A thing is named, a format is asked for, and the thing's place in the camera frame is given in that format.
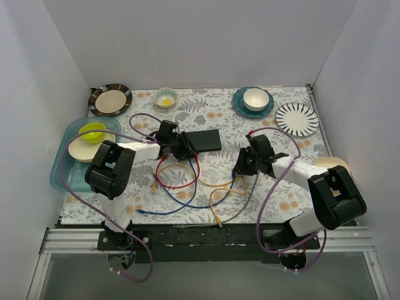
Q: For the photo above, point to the lime green bowl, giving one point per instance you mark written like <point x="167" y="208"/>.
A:
<point x="92" y="133"/>

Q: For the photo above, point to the translucent teal tray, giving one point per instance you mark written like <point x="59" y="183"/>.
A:
<point x="73" y="171"/>

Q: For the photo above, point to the cream square dish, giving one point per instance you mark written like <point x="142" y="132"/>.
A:
<point x="330" y="162"/>

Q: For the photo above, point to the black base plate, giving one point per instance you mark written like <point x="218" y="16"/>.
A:
<point x="170" y="243"/>

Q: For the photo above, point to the cream plate stack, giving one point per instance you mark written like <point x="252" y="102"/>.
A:
<point x="83" y="151"/>

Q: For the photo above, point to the yellow patterned small bowl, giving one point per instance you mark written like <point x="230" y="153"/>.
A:
<point x="165" y="97"/>

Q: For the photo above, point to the brown striped rim plate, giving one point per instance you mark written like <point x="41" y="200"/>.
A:
<point x="110" y="100"/>

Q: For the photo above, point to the blue white striped plate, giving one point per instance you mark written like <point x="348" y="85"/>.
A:
<point x="297" y="119"/>

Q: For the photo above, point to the floral table mat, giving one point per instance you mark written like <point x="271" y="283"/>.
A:
<point x="198" y="192"/>

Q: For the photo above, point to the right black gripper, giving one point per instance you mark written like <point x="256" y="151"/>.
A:
<point x="244" y="162"/>

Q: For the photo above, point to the white bowl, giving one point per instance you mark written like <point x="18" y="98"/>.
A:
<point x="255" y="99"/>

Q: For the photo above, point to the teal scalloped plate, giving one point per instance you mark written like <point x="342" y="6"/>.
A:
<point x="239" y="107"/>

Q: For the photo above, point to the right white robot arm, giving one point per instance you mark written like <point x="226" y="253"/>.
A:
<point x="335" y="198"/>

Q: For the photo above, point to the aluminium frame rail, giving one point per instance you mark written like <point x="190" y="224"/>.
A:
<point x="61" y="241"/>

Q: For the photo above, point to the black network switch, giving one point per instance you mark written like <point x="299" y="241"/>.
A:
<point x="205" y="141"/>

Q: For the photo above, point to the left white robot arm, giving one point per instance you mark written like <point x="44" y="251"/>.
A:
<point x="110" y="169"/>

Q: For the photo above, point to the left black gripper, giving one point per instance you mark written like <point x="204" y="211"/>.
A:
<point x="183" y="146"/>

